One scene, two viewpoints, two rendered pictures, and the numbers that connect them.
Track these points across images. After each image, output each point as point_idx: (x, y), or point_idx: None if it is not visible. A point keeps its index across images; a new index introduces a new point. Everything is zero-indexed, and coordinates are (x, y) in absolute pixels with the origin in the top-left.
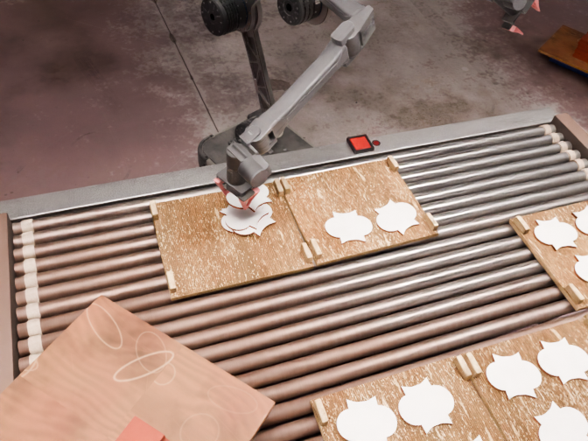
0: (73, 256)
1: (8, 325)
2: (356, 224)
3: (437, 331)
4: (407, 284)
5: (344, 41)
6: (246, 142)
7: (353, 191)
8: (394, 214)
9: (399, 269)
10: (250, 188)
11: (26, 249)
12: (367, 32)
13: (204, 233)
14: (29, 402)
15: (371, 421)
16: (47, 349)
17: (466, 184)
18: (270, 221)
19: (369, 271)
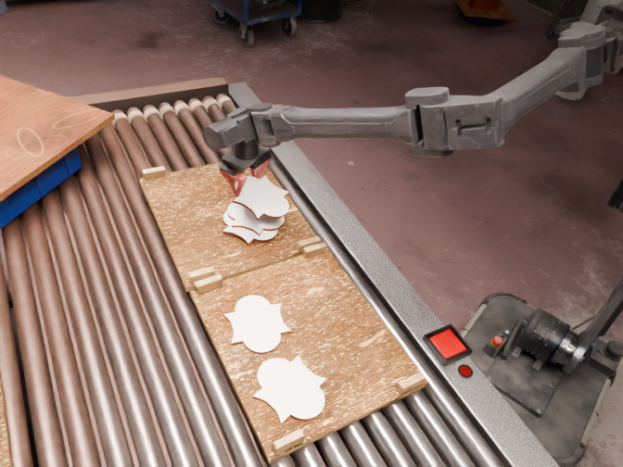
0: (191, 125)
1: (111, 99)
2: (262, 331)
3: (72, 452)
4: (161, 409)
5: (411, 102)
6: (247, 107)
7: (333, 331)
8: (293, 383)
9: (189, 397)
10: (232, 165)
11: (195, 102)
12: (464, 132)
13: (225, 193)
14: (12, 94)
15: None
16: (60, 96)
17: None
18: (247, 239)
19: None
